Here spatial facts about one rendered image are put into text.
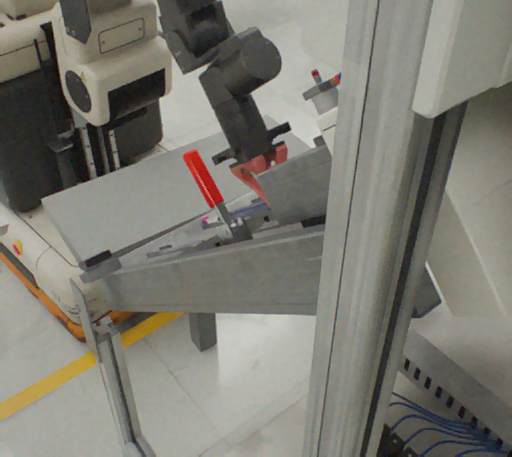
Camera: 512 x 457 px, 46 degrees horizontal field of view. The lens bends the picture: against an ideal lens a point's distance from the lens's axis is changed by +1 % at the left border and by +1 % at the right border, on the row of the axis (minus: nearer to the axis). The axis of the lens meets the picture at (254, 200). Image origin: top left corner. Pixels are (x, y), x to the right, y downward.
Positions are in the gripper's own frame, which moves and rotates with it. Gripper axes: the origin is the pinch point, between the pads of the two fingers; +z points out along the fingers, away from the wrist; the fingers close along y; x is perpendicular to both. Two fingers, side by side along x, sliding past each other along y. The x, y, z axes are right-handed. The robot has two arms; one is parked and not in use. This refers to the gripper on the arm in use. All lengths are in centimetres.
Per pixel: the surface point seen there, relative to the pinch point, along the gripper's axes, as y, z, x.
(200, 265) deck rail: -20.7, 0.4, -17.1
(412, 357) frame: 10.6, 30.9, 1.5
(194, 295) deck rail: -20.8, 3.6, -11.9
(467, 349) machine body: 21.8, 36.1, 2.5
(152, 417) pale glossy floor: -11, 44, 86
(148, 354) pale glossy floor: -2, 32, 99
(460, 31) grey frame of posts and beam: -24, -8, -57
